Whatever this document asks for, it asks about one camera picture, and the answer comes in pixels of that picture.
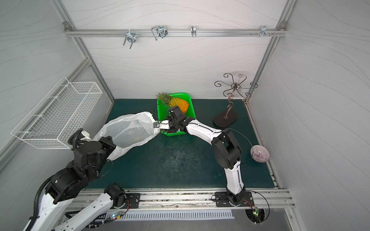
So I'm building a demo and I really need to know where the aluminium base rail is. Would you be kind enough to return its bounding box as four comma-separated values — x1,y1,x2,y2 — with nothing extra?
57,188,295,213

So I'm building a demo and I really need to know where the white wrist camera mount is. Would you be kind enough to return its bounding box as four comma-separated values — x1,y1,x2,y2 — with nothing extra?
153,120,170,130

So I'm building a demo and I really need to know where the small metal bracket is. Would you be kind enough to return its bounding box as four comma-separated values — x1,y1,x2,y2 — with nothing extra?
191,26,197,38

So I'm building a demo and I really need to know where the right metal hook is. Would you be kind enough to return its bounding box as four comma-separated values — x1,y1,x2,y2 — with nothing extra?
251,26,276,38

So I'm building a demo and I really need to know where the metal loop hook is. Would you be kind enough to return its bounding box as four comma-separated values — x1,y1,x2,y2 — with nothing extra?
151,25,168,40

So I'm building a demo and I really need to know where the green plastic basket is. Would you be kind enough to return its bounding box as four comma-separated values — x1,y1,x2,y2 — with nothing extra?
156,92,197,137

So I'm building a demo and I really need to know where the left metal clamp hook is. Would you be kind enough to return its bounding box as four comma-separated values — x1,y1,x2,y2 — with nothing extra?
123,30,137,49

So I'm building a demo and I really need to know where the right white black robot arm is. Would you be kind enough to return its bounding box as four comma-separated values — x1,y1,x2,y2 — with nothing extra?
168,106,246,207

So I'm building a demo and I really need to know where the round black floor port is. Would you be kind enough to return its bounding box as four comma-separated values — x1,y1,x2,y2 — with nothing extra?
245,208,266,224

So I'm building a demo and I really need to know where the orange pineapple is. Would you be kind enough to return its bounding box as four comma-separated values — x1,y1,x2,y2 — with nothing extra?
157,92,189,114

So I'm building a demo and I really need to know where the white plastic bag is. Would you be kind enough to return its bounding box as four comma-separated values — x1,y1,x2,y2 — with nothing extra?
92,112,160,161

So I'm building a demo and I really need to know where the bronze ornate hook stand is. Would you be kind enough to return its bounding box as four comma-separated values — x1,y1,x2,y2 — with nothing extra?
213,73,258,128

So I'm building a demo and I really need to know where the white wire basket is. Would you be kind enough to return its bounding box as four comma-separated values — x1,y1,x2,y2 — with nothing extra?
11,77,102,149

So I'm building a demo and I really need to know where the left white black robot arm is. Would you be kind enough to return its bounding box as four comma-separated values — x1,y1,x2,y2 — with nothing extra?
24,136,129,231

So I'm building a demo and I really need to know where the dark green table mat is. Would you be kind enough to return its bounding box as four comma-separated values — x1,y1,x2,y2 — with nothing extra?
88,100,274,189

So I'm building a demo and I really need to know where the horizontal aluminium rail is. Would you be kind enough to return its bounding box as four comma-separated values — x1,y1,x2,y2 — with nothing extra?
65,28,287,38

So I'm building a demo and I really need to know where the white vented strip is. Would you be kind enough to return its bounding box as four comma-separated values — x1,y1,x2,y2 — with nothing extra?
118,209,235,221

